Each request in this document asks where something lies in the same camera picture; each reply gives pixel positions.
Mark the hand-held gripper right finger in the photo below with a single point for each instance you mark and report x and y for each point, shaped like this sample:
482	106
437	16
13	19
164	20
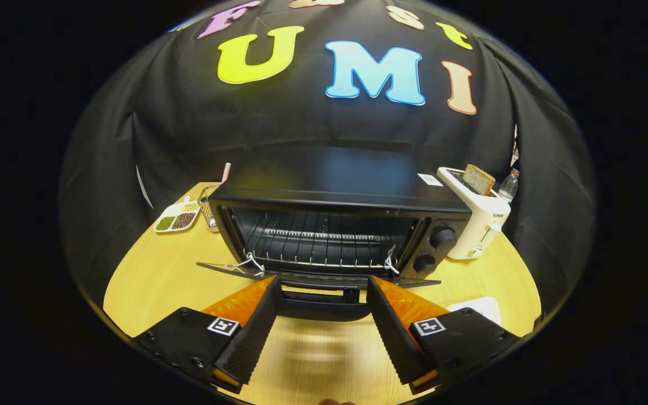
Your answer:
397	343

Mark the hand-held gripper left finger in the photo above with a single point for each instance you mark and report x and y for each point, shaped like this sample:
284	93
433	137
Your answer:
251	343

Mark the white square plate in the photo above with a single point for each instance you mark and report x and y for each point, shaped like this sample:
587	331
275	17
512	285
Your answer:
484	308

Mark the black toaster oven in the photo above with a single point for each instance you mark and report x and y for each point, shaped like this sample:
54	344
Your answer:
358	174

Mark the brown bread slice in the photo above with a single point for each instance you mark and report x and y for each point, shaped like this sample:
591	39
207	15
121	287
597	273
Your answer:
478	180

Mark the pink stick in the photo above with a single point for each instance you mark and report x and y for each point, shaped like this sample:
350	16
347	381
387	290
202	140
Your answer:
226	171

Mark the clear plastic water bottle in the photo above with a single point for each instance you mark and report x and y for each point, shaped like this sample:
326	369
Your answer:
508	188

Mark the white divided bean dish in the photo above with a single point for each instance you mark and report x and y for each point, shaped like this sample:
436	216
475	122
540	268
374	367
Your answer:
178	219

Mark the white toaster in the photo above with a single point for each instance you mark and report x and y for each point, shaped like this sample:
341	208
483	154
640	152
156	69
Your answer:
481	225

